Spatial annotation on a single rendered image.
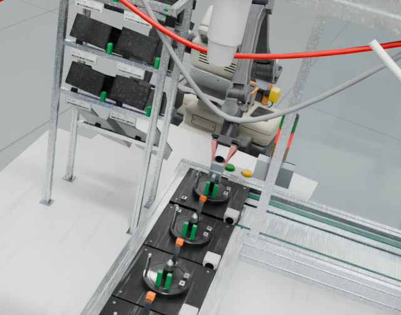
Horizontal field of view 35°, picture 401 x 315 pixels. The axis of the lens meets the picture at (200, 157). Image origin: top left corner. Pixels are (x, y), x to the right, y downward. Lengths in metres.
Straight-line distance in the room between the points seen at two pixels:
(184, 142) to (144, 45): 0.90
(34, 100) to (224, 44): 3.99
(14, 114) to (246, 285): 2.77
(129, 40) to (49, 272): 0.74
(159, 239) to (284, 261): 0.43
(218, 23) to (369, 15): 0.19
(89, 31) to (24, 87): 2.91
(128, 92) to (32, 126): 2.43
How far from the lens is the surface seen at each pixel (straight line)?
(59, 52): 1.97
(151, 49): 1.90
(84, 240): 2.12
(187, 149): 2.68
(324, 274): 2.14
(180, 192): 2.22
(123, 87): 2.00
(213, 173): 2.17
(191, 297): 1.83
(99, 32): 1.96
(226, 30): 0.73
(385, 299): 2.18
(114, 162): 2.51
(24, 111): 4.54
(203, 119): 2.94
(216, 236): 2.06
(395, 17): 0.81
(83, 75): 2.04
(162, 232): 2.03
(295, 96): 1.84
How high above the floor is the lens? 2.23
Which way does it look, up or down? 31 degrees down
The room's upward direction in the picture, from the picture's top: 13 degrees clockwise
